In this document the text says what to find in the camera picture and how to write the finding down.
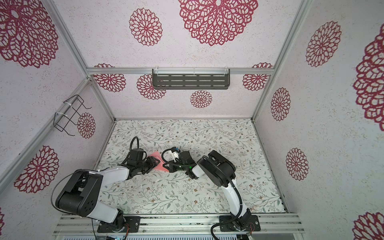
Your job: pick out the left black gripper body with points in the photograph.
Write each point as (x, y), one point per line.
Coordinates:
(143, 165)

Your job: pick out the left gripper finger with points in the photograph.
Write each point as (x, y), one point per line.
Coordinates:
(154, 162)
(146, 171)

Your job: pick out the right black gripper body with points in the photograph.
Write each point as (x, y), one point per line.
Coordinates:
(180, 166)

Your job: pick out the pink square paper sheet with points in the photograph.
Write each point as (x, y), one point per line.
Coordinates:
(159, 166)

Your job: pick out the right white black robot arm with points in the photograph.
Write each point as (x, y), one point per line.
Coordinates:
(218, 169)

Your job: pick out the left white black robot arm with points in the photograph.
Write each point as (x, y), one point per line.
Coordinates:
(80, 194)

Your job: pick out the right wrist camera with cable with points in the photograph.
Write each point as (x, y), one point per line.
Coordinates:
(177, 154)

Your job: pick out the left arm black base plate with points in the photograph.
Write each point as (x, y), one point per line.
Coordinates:
(122, 224)

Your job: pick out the dark grey slotted wall shelf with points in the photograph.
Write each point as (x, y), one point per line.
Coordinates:
(163, 80)

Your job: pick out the black wire wall rack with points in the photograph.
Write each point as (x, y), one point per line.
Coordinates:
(65, 117)

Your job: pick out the aluminium front rail base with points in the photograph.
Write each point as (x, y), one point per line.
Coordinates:
(195, 224)

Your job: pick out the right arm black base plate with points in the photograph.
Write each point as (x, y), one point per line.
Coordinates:
(250, 225)

